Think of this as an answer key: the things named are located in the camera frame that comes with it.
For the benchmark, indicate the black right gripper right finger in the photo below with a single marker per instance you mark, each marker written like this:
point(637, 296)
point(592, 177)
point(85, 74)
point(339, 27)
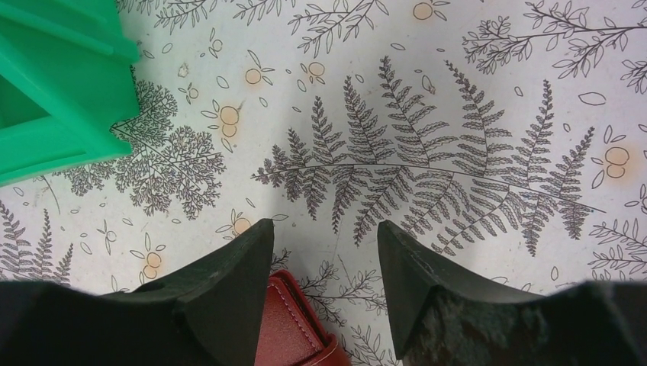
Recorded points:
point(441, 313)

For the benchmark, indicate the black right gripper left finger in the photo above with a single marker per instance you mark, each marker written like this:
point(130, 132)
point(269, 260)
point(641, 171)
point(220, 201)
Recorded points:
point(208, 312)

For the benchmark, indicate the red leather card holder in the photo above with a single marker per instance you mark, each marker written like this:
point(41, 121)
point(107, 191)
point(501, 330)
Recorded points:
point(291, 333)

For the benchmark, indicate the floral patterned table mat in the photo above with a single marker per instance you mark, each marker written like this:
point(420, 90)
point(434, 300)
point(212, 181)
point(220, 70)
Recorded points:
point(507, 136)

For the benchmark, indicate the green plastic bin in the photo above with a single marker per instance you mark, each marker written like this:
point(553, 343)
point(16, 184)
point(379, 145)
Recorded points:
point(65, 80)

